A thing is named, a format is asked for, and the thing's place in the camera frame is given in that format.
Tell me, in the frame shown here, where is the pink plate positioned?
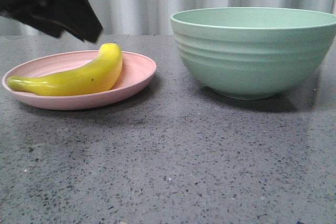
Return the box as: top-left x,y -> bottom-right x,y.
2,50 -> 156,110

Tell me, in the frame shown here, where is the yellow plastic banana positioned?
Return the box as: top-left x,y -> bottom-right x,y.
6,43 -> 123,96

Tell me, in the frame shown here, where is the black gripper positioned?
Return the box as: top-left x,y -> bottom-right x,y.
1,0 -> 103,43

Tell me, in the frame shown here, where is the green ribbed bowl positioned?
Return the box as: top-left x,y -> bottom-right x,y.
171,7 -> 335,100

